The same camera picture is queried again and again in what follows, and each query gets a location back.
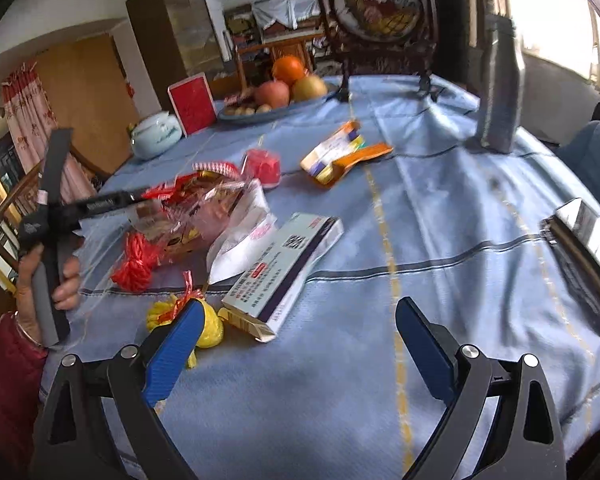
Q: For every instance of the red snack bag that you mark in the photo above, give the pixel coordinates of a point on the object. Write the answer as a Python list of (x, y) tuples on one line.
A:
[(200, 202)]

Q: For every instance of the small red cup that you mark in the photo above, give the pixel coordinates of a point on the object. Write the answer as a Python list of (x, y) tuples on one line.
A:
[(262, 167)]

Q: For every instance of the wooden door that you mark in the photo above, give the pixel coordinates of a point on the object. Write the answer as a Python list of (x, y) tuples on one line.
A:
[(90, 100)]

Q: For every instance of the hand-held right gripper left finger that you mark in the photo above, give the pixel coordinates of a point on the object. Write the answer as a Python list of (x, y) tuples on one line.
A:
[(180, 345)]

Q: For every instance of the person's left hand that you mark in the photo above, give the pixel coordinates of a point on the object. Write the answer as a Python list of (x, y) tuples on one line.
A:
[(26, 290)]

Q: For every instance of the round embroidered table screen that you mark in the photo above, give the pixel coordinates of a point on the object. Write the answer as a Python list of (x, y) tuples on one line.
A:
[(375, 5)]

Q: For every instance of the carved wooden chair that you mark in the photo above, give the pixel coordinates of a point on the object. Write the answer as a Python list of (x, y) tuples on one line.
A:
[(280, 49)]

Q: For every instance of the long white medicine box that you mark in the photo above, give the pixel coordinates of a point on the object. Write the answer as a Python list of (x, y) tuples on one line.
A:
[(285, 265)]

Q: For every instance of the white plastic bag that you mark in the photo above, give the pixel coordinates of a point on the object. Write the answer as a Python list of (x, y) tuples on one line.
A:
[(240, 252)]

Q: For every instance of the small white medicine box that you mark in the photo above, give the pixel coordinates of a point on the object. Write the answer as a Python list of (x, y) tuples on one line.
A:
[(330, 147)]

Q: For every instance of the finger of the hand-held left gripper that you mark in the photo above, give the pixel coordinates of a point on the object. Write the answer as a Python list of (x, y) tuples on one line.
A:
[(110, 203)]

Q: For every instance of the orange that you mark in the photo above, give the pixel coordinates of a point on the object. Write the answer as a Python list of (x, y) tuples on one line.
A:
[(288, 70)]

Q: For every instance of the red box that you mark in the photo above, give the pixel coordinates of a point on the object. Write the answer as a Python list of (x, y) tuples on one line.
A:
[(192, 102)]

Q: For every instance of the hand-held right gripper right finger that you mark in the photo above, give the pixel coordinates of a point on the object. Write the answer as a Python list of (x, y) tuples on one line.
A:
[(422, 350)]

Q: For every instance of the blue tablecloth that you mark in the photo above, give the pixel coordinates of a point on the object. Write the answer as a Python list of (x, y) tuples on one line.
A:
[(430, 210)]

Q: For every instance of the red apple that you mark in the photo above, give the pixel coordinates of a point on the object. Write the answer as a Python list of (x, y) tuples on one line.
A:
[(271, 94)]

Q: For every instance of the silver bottle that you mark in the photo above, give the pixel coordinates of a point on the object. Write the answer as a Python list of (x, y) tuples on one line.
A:
[(500, 90)]

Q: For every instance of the wooden cabinet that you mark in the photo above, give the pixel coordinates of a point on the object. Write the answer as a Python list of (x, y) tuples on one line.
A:
[(175, 35)]

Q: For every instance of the chair with blue cushion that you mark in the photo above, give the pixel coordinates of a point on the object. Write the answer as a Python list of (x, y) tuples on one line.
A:
[(590, 145)]

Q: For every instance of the orange packet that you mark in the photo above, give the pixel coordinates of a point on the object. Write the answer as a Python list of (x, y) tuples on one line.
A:
[(365, 154)]

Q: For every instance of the pink curtain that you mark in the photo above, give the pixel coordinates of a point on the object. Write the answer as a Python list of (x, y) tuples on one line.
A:
[(25, 110)]

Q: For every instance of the pile of walnuts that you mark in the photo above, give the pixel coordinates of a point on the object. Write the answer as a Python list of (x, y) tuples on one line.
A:
[(245, 109)]

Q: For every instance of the shiny silver box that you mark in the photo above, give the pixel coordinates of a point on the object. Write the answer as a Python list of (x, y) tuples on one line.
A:
[(585, 225)]

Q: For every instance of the window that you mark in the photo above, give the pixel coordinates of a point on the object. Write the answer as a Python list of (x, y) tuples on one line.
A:
[(555, 5)]

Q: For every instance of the fruit plate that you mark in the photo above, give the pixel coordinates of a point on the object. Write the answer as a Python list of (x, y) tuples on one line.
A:
[(285, 110)]

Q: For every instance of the white hanging cloth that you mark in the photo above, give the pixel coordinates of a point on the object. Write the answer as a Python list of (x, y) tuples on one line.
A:
[(285, 10)]

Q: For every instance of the yellow wrapper with red ribbon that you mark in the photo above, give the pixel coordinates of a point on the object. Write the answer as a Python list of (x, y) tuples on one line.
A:
[(211, 327)]

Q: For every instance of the wooden armchair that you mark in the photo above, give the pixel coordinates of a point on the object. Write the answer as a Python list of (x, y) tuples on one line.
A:
[(10, 200)]

